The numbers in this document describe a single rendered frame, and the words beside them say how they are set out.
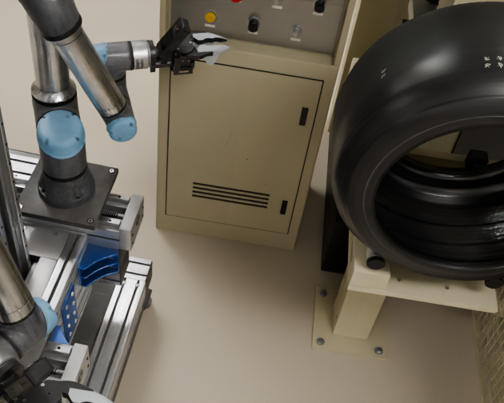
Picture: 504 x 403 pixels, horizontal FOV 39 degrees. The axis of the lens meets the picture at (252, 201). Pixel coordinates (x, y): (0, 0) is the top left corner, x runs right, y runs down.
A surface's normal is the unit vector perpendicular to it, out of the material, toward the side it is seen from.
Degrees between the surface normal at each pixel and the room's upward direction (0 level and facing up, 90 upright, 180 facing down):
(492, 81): 44
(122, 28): 0
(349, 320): 90
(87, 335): 0
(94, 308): 0
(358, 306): 90
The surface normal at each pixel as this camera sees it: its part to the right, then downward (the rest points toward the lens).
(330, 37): -0.11, 0.73
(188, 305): 0.11, -0.66
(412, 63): -0.57, -0.60
